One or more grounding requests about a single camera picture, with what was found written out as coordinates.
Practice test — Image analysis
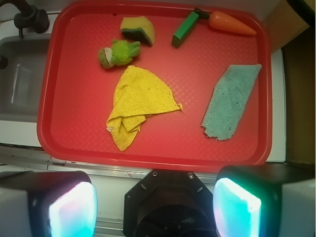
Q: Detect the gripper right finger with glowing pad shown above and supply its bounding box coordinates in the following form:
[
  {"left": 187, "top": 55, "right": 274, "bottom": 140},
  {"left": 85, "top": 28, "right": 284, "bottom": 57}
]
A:
[{"left": 213, "top": 164, "right": 316, "bottom": 237}]

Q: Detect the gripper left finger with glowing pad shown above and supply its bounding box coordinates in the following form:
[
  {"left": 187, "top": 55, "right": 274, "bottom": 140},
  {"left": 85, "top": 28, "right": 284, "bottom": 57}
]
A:
[{"left": 0, "top": 171, "right": 97, "bottom": 237}]

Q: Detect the green rectangular block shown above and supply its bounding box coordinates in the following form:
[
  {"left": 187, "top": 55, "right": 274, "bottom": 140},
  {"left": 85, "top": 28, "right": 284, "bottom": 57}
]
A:
[{"left": 171, "top": 11, "right": 199, "bottom": 48}]

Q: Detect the teal terry cloth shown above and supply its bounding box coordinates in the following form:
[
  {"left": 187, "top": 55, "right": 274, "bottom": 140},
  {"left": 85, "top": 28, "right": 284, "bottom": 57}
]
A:
[{"left": 201, "top": 64, "right": 262, "bottom": 141}]

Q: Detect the grey toy sink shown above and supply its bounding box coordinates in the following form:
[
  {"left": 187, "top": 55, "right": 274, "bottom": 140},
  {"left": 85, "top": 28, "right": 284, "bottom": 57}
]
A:
[{"left": 0, "top": 34, "right": 51, "bottom": 122}]

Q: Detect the yellow woven cloth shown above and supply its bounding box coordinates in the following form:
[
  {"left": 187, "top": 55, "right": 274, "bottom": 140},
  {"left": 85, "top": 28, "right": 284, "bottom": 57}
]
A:
[{"left": 106, "top": 66, "right": 183, "bottom": 152}]

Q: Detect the red plastic tray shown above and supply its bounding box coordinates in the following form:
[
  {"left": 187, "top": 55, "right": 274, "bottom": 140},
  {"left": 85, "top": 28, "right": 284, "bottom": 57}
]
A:
[{"left": 37, "top": 0, "right": 272, "bottom": 172}]

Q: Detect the green plush toy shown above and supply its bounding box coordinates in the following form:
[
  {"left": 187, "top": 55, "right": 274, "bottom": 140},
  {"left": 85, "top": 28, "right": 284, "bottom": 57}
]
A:
[{"left": 98, "top": 39, "right": 141, "bottom": 69}]

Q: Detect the black toy faucet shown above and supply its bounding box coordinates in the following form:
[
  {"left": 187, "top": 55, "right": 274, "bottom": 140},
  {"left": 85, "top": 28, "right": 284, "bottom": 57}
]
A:
[{"left": 0, "top": 0, "right": 50, "bottom": 39}]

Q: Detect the orange toy carrot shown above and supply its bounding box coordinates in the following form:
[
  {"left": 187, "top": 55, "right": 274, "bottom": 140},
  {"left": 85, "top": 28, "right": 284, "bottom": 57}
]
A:
[{"left": 194, "top": 7, "right": 257, "bottom": 36}]

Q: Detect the yellow green sponge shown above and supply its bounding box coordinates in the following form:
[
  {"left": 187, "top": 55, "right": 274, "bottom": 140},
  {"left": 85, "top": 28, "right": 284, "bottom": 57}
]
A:
[{"left": 120, "top": 16, "right": 156, "bottom": 46}]

